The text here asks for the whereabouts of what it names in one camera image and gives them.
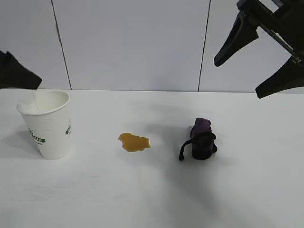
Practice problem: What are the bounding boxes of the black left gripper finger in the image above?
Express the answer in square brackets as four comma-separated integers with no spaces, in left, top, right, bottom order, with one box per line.
[0,50,43,90]

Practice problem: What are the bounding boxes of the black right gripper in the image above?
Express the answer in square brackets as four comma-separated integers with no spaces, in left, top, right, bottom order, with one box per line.
[213,0,304,99]

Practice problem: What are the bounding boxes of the white paper coffee cup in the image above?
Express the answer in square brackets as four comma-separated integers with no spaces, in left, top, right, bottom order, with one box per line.
[17,90,72,161]

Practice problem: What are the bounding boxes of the purple cloth with strap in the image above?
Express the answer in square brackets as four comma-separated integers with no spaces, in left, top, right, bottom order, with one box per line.
[179,117,218,162]

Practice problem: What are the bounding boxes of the brown coffee spill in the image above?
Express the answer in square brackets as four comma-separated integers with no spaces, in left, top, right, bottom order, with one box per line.
[118,132,152,152]

